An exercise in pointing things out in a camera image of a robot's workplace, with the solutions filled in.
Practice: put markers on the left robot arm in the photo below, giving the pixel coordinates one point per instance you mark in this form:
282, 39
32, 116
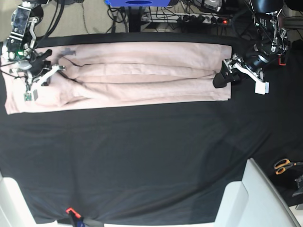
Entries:
266, 19

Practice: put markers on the black table cloth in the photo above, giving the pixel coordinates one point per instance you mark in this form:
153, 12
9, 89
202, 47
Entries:
164, 164

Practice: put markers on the orange handled scissors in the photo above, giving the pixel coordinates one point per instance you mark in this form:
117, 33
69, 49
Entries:
284, 164

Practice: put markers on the orange black clamp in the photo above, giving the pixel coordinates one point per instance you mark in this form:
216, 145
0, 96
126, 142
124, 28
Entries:
74, 216

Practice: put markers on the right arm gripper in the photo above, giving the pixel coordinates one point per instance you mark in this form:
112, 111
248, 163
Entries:
22, 55

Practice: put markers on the white power strip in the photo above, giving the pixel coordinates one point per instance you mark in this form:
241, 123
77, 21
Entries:
209, 19

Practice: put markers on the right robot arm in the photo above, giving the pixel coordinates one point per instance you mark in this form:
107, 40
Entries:
28, 15

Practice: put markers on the pink T-shirt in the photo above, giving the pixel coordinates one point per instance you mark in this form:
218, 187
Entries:
125, 74

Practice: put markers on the red black clamp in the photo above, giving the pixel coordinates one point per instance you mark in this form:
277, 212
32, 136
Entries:
282, 58

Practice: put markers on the blue plastic box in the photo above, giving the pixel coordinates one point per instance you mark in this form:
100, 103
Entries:
139, 3

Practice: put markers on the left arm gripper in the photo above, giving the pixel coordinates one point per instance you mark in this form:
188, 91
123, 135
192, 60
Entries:
251, 63

